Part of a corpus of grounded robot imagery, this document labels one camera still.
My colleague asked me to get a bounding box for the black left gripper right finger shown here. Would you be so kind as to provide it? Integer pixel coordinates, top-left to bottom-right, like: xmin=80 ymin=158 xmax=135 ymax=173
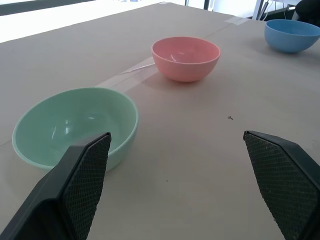
xmin=243 ymin=130 xmax=320 ymax=240

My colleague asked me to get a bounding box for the clear tape patch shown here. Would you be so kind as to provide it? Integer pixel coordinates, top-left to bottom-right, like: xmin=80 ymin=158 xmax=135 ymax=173
xmin=224 ymin=16 xmax=250 ymax=25

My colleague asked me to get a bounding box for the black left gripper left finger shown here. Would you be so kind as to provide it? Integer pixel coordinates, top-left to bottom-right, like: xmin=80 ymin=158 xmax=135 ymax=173
xmin=0 ymin=132 xmax=112 ymax=240

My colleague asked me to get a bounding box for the clear tape strip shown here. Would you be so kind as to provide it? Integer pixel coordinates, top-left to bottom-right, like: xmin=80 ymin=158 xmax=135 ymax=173
xmin=96 ymin=56 xmax=160 ymax=95

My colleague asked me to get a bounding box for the blue plastic bowl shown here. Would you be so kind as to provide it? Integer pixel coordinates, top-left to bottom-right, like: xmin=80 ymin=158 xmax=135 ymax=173
xmin=264 ymin=19 xmax=320 ymax=54

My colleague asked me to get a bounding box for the red plastic bowl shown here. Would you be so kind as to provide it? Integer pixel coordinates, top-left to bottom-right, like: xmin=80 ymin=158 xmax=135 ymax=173
xmin=151 ymin=36 xmax=221 ymax=83

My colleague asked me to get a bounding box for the white table leg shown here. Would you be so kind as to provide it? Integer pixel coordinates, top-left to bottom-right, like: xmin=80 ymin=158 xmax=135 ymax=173
xmin=251 ymin=0 xmax=266 ymax=21

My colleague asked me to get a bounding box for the green plastic bowl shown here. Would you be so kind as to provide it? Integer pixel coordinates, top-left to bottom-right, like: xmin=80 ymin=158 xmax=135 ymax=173
xmin=11 ymin=87 xmax=140 ymax=173

